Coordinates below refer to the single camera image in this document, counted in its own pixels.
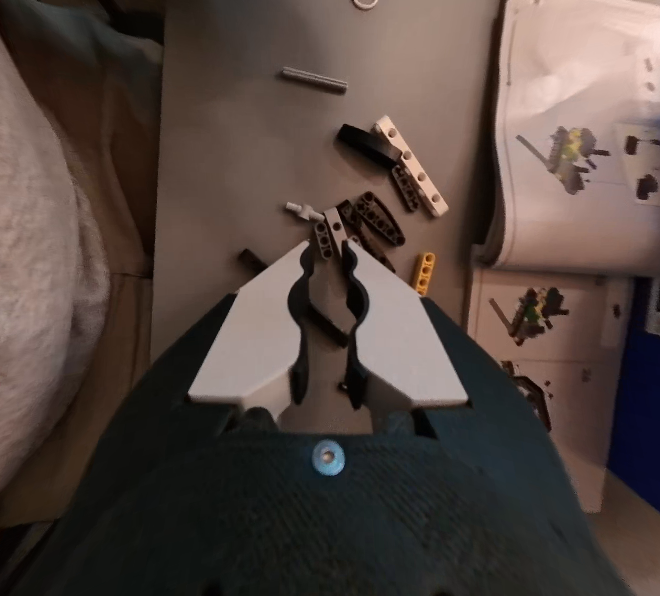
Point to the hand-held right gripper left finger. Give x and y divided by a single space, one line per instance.
247 343

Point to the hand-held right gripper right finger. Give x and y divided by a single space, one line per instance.
407 343

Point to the light grey short lego beam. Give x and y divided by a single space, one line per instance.
322 240
335 227

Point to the black long lego beam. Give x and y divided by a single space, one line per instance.
330 325

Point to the black short lego beam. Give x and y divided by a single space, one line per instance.
379 217

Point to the grey lego axle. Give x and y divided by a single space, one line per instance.
314 80

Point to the grey lego pin connector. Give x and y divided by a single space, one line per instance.
304 210

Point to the open lego instruction booklet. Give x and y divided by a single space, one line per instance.
557 116

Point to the light grey thick lego beam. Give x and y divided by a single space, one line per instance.
417 178

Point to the blue plastic bin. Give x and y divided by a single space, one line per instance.
639 400

